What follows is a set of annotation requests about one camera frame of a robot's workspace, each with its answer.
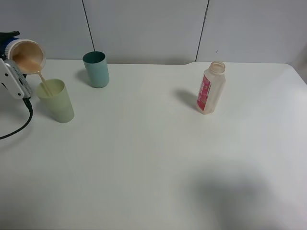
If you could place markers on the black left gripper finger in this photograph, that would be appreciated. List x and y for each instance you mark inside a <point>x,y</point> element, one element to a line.
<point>5,38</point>

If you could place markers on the blue-sleeved clear cup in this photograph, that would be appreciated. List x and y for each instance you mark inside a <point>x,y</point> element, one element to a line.
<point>28,55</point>

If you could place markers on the pink-labelled plastic drink bottle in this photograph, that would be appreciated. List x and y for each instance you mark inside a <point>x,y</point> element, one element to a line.
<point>211,87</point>

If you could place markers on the light green plastic cup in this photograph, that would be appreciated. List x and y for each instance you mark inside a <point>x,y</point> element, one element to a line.
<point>55,98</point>

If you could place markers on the teal green plastic cup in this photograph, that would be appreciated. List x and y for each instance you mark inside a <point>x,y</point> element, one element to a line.
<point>96,68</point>

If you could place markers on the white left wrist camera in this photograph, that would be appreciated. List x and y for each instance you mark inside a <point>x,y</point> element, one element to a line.
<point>13,80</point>

